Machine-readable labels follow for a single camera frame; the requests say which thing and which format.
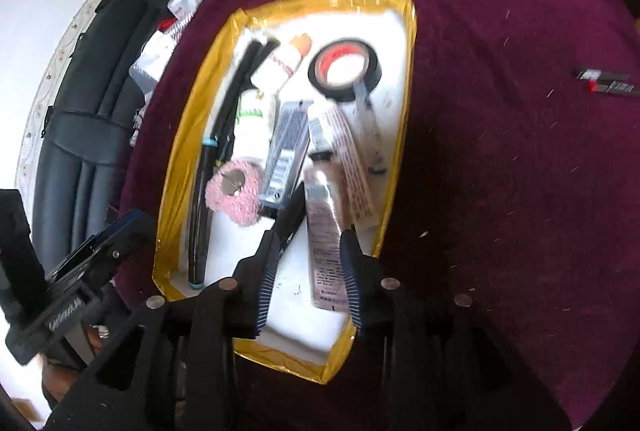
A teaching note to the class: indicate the red dotted clear packet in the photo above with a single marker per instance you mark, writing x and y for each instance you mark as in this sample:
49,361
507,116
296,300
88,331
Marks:
352,166

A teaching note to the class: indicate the black flat tool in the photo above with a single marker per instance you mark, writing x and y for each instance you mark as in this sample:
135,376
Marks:
292,211

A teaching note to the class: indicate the silver bubble mailer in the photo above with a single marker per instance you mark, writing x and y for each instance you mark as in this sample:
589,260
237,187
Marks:
150,63

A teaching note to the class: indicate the blue grey blister pack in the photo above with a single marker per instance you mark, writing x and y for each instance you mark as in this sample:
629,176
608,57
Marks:
287,146

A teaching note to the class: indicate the maroon tablecloth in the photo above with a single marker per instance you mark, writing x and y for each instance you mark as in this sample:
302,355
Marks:
500,211

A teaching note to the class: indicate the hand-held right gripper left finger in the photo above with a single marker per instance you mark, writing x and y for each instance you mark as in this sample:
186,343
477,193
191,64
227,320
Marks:
265,283

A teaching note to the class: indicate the small black tube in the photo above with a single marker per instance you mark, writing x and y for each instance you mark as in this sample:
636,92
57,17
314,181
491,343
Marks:
605,82

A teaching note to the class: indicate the clear plastic syringe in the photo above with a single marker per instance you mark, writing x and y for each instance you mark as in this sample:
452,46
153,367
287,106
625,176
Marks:
367,126

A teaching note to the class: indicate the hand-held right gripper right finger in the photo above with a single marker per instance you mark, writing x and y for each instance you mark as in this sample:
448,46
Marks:
351,283

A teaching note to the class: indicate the white tube green label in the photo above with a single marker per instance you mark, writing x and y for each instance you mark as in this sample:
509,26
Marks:
255,131

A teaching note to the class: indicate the black leather chair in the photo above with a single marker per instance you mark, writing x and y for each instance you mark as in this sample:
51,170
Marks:
90,111

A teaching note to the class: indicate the white paper packet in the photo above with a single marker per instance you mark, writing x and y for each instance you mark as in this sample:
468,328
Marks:
187,0

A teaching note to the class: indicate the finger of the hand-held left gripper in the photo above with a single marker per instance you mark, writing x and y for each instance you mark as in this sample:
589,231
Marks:
115,233

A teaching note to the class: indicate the cream cosmetic tube black cap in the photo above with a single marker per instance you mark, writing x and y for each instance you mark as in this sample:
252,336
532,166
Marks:
324,221

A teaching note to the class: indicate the silver tube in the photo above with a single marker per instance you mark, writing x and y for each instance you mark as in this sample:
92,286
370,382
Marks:
319,126

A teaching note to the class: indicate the white bottle orange cap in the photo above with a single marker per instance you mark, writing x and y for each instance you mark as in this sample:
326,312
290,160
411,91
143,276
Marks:
275,66

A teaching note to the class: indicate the white foam box yellow tape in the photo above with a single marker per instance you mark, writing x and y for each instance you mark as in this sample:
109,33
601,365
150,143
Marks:
200,121

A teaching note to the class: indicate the pink fluffy scrunchie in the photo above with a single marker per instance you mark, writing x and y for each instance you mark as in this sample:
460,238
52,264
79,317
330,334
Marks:
235,203

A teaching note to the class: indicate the black tape roll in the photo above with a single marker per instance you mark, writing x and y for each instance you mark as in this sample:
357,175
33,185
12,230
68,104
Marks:
371,66

